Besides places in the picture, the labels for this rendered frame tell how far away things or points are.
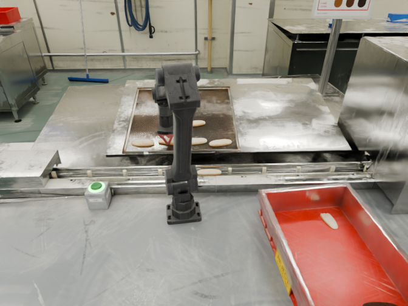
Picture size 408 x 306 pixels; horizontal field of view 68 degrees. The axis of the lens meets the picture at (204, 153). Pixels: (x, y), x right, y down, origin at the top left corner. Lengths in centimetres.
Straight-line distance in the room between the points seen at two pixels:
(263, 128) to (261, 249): 62
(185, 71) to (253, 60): 390
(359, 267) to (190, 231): 52
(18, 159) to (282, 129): 112
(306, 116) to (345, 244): 69
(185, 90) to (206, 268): 52
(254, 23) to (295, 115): 308
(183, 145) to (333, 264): 57
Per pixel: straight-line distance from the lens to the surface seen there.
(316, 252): 104
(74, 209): 120
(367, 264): 107
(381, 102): 130
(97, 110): 188
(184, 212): 104
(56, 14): 511
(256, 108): 155
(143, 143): 133
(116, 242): 105
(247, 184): 116
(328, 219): 114
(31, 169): 130
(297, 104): 163
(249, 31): 454
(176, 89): 74
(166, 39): 482
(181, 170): 93
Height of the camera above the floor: 160
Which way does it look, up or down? 34 degrees down
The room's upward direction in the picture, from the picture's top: straight up
